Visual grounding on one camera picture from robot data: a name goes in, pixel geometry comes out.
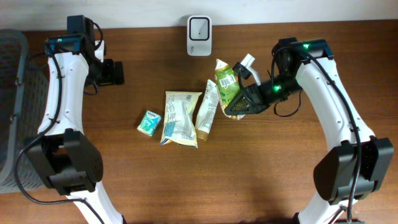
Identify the teal tissue pack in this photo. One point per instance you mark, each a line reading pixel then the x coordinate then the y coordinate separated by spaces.
pixel 149 123

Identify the green snack pouch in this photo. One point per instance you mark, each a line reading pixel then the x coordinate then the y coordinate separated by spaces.
pixel 227 86

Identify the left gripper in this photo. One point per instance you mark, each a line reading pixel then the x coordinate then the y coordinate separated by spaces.
pixel 117 72

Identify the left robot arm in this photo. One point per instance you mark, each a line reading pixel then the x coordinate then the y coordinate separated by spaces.
pixel 62 156

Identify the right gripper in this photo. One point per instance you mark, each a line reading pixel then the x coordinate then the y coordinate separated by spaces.
pixel 254 97

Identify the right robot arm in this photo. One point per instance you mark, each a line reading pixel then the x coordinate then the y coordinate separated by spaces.
pixel 357 160

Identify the white tube gold cap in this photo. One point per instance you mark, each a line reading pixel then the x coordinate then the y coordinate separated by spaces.
pixel 207 111

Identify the white barcode scanner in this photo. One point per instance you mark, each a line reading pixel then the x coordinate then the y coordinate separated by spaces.
pixel 199 36

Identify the yellow white snack bag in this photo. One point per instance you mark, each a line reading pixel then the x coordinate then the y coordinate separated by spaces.
pixel 178 125

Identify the grey plastic mesh basket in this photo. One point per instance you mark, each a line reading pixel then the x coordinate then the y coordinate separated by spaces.
pixel 23 98

